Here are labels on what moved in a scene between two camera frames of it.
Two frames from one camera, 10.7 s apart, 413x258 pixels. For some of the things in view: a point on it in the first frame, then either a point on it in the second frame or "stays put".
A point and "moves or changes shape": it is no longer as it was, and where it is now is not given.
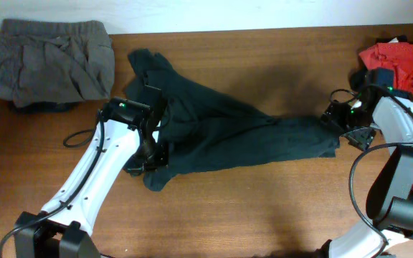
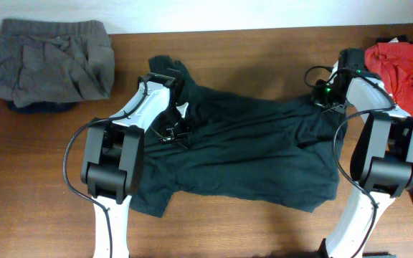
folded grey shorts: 44,61 stays put
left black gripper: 161,160 → 166,136
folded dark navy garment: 42,107 stays put
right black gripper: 362,140 → 316,97
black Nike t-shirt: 200,131 moves or changes shape
